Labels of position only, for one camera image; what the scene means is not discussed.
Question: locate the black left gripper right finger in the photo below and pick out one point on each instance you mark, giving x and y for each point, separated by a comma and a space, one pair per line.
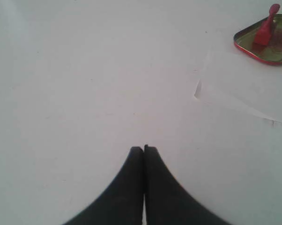
166, 201

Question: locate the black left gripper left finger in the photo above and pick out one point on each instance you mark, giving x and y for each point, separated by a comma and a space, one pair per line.
121, 203

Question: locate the red stamp with handle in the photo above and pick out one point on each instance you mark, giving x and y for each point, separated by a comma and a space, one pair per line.
263, 35

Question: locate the white paper sheet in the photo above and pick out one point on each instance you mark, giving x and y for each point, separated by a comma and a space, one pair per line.
237, 82

